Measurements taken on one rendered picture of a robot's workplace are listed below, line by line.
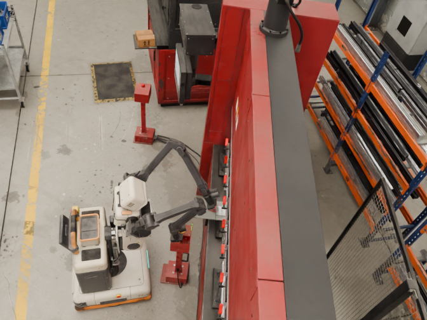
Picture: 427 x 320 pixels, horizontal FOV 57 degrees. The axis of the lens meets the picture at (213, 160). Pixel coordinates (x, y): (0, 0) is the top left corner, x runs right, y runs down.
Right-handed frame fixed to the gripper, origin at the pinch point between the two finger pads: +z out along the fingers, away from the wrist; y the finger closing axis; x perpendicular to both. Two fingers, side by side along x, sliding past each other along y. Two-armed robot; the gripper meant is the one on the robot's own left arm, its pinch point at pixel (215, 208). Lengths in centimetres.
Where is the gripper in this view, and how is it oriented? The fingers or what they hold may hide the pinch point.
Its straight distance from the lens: 318.2
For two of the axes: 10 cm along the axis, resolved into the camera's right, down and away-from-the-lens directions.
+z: 3.5, 6.4, 6.9
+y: 0.6, -7.5, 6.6
